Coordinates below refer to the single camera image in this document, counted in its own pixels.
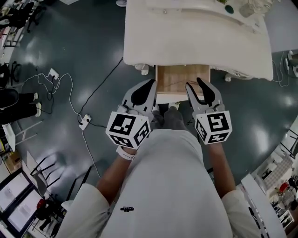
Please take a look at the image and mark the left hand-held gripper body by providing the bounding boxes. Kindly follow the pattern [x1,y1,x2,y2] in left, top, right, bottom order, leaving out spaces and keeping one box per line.
[105,104,156,150]

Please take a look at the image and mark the white power strip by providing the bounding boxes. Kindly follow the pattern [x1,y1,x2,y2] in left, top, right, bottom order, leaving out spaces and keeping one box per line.
[78,113,93,131]

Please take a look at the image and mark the pale vase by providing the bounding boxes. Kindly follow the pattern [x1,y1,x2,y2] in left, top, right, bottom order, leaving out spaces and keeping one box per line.
[239,0,273,18]

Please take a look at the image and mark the computer monitor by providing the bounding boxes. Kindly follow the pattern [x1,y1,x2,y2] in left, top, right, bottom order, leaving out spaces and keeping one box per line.
[0,172,32,213]
[6,188,46,233]

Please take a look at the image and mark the white cable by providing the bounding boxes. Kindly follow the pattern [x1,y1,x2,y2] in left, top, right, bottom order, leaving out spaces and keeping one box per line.
[24,73,84,117]

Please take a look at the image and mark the white shelf unit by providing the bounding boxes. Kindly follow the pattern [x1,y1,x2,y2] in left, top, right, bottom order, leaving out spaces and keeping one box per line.
[240,173,287,238]

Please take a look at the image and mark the white power strip cord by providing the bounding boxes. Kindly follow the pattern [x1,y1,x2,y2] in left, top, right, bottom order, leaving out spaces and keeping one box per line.
[81,129,102,179]

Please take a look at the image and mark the black office chair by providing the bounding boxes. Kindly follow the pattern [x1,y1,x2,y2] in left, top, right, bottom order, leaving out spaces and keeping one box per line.
[0,61,22,87]

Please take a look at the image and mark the white wristwatch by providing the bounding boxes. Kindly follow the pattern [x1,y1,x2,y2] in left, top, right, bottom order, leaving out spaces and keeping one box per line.
[115,145,137,162]

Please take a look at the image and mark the cardboard box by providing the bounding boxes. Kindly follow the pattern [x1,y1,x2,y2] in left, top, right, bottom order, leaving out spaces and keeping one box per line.
[2,150,23,174]

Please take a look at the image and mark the wooden drawer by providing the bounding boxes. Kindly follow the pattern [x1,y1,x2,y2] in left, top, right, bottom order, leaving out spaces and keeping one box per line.
[155,65,211,103]

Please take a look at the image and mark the person's right forearm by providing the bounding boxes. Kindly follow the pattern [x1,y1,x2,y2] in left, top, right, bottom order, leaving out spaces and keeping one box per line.
[204,141,237,198]

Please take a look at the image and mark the person's left forearm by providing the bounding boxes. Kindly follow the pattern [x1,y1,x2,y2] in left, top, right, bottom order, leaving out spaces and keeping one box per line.
[96,148,138,205]

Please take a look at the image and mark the black swivel chair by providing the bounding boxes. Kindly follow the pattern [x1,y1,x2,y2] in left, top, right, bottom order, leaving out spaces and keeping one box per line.
[22,0,48,33]

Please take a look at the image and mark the person's white t-shirt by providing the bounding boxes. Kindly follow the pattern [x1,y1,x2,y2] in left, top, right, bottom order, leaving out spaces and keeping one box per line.
[55,128,265,238]

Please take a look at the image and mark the white side table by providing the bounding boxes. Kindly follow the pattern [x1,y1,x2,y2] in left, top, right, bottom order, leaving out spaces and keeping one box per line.
[1,119,44,152]

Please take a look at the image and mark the black frame chair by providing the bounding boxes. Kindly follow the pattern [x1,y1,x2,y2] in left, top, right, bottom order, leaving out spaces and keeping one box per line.
[31,155,61,195]

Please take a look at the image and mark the person's grey trousers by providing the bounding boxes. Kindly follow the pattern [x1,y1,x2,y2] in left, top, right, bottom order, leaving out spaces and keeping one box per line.
[150,108,187,132]

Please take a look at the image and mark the black cable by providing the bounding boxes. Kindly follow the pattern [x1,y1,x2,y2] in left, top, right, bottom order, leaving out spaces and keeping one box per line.
[78,56,124,129]

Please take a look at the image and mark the white wall charger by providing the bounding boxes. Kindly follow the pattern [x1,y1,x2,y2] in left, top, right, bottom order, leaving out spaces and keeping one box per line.
[48,67,60,80]

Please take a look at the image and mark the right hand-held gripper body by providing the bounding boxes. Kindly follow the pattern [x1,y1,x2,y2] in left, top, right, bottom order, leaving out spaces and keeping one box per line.
[192,103,234,145]

